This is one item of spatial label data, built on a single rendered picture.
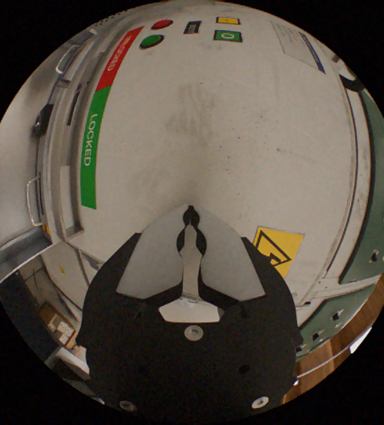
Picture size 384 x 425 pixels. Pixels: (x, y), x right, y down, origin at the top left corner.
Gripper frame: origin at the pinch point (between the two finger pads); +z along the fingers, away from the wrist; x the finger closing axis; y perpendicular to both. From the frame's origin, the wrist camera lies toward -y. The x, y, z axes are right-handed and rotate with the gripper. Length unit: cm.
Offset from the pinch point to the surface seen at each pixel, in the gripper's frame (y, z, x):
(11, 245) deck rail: 8.4, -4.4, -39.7
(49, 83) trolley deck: -24.5, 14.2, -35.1
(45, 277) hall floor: 86, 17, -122
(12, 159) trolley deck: -7.9, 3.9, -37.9
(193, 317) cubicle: 36.3, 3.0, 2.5
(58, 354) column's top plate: 59, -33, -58
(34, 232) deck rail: 10.9, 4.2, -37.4
